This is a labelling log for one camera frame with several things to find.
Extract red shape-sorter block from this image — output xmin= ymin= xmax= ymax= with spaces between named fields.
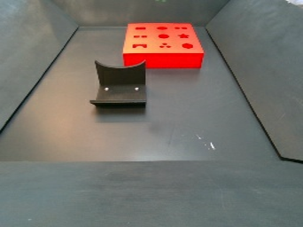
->
xmin=123 ymin=23 xmax=204 ymax=68

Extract black curved bracket holder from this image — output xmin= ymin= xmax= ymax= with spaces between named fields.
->
xmin=90 ymin=61 xmax=147 ymax=106

